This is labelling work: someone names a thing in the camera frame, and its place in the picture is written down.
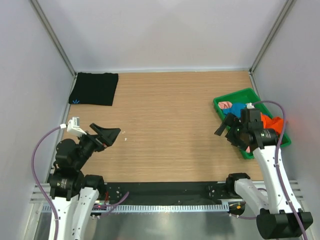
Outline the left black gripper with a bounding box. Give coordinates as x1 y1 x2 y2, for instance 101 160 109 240
73 122 120 169

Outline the blue t shirt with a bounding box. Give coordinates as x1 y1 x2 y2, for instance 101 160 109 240
222 102 247 118

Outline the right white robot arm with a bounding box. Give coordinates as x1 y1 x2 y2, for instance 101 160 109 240
215 108 313 240

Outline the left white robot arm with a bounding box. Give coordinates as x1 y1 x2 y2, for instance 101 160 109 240
48 121 121 240

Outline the pink t shirt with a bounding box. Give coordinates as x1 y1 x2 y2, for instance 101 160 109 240
218 101 233 110

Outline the green plastic bin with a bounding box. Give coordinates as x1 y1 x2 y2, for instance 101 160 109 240
213 88 292 159

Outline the folded black t shirt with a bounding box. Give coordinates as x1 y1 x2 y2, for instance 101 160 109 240
68 72 119 106

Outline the orange t shirt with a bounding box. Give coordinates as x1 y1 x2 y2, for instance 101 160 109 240
260 113 284 137

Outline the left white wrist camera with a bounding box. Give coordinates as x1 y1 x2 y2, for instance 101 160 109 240
66 116 87 138

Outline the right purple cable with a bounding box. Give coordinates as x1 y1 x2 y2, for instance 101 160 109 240
251 100 308 240

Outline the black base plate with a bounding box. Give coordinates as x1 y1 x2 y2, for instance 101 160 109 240
105 181 240 206

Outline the aluminium frame rail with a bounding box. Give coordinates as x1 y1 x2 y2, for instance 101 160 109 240
30 183 51 204

